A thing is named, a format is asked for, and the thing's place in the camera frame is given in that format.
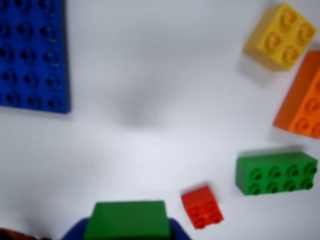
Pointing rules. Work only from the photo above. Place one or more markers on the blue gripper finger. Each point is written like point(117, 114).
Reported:
point(178, 231)
point(77, 230)

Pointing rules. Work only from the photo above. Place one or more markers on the yellow 2x2 block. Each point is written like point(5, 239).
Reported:
point(280, 37)

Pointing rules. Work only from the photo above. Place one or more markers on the green 2x2 block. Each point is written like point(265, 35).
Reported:
point(127, 220)

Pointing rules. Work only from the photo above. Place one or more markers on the green 2x4 block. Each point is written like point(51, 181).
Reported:
point(275, 175)

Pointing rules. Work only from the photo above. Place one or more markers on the red 2x2 block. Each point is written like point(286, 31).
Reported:
point(202, 210)

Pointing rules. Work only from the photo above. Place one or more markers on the orange 2x4 block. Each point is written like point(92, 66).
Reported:
point(305, 100)

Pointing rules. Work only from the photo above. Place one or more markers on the blue 8x8 studded baseplate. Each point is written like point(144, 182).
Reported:
point(30, 50)

